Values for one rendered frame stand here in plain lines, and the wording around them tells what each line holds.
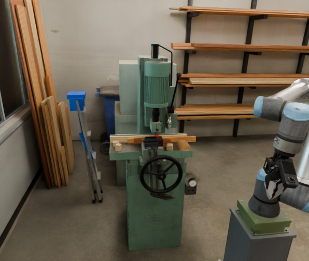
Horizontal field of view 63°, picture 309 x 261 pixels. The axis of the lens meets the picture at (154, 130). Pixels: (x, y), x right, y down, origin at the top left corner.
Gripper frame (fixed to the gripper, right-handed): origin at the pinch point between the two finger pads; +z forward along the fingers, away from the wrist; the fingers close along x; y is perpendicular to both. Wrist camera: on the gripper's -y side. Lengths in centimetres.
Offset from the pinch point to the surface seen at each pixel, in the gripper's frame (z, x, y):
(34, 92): 17, 177, 157
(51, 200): 126, 151, 132
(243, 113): 46, -81, 302
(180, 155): 27, 29, 81
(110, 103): 45, 118, 248
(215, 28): -72, -17, 341
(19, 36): -35, 187, 154
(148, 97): -11, 58, 88
